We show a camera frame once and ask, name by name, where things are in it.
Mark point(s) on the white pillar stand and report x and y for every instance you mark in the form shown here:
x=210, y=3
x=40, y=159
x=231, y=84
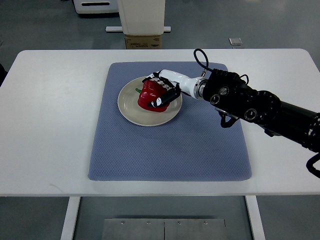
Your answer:
x=141, y=18

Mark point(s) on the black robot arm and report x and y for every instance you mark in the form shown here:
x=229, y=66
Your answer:
x=232, y=97

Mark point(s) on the red bell pepper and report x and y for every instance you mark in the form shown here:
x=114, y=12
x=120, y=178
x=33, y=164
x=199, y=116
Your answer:
x=151, y=90

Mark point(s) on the left white table leg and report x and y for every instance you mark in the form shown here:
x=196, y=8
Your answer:
x=70, y=219

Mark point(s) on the cream round plate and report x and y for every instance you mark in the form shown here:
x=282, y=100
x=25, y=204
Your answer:
x=129, y=108

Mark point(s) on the right white table leg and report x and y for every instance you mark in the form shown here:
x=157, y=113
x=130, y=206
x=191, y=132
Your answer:
x=254, y=218

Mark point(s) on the white table leg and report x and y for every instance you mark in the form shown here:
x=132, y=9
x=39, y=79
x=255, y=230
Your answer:
x=70, y=219
x=254, y=218

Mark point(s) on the white machine with slot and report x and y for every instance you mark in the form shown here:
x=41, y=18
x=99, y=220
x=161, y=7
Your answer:
x=95, y=6

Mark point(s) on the brown cardboard box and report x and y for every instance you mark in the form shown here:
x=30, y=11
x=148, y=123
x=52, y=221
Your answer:
x=144, y=42

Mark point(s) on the blue textured mat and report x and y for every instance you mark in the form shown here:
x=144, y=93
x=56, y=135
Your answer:
x=191, y=147

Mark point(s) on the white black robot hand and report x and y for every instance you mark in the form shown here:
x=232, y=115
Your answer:
x=176, y=84

